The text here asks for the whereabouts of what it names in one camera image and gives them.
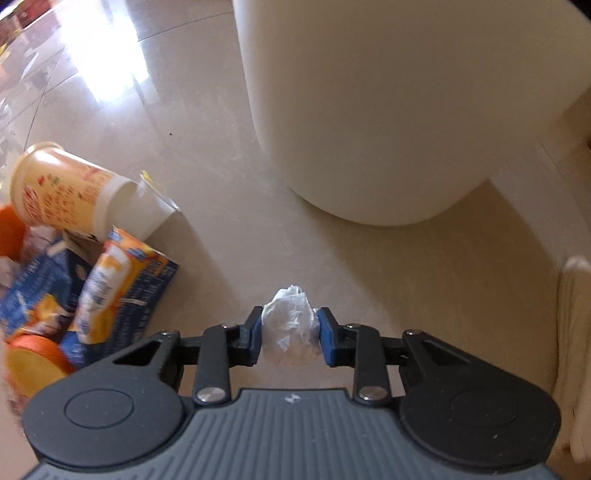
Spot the blue and orange carton box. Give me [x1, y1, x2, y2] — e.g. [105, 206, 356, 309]
[59, 225, 180, 370]

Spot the cream printed milk tea cup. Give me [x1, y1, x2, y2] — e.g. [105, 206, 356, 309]
[9, 141, 140, 232]

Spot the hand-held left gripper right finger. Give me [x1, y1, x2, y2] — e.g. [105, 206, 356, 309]
[316, 307, 467, 408]

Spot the cream cloth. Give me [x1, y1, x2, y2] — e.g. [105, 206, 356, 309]
[553, 256, 591, 468]

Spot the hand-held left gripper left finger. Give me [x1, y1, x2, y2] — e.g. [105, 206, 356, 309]
[111, 306, 265, 408]

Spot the white tissue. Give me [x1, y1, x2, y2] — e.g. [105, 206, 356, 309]
[261, 285, 324, 368]

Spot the orange lidded container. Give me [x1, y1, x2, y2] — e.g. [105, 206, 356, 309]
[6, 331, 80, 398]

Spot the blue and white milk carton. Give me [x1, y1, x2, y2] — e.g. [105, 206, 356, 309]
[0, 239, 92, 343]

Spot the white and orange pouch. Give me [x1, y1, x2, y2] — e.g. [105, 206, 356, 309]
[69, 240, 140, 344]

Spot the white round waste bin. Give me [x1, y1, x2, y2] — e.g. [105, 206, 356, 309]
[231, 0, 591, 228]

